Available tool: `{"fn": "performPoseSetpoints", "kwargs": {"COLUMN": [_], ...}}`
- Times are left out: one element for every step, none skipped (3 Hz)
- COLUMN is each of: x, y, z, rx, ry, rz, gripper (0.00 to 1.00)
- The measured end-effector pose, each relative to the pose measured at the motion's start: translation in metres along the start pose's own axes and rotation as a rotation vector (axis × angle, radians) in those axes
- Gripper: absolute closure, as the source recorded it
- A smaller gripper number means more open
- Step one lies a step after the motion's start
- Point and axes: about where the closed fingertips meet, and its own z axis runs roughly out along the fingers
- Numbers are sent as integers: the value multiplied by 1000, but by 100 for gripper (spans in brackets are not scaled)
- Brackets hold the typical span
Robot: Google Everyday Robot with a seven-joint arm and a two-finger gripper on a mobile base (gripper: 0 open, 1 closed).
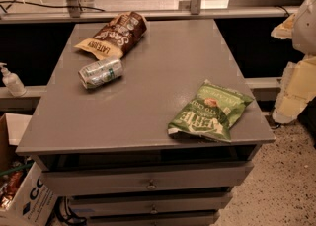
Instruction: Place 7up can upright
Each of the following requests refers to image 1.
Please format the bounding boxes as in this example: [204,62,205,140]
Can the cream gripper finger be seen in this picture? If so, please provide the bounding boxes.
[272,55,316,124]
[271,14,295,39]

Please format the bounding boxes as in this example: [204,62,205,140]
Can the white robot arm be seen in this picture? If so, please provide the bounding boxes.
[271,0,316,124]

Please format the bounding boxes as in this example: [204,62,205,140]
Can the green kettle chip bag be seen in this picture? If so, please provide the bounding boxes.
[168,80,254,142]

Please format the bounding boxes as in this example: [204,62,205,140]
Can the brown snack chip bag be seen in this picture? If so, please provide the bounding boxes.
[75,12,147,60]

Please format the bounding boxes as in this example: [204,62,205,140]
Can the grey drawer cabinet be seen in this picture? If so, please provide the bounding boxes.
[18,20,274,226]

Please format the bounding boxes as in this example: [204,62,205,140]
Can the white pump dispenser bottle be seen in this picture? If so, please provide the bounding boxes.
[0,63,27,97]

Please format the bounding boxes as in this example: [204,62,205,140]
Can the white cardboard box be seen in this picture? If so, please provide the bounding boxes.
[0,113,57,226]

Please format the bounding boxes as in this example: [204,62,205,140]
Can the metal frame rail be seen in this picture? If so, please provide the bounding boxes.
[0,6,298,24]

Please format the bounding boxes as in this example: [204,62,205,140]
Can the black cable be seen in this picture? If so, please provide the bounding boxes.
[0,0,106,13]

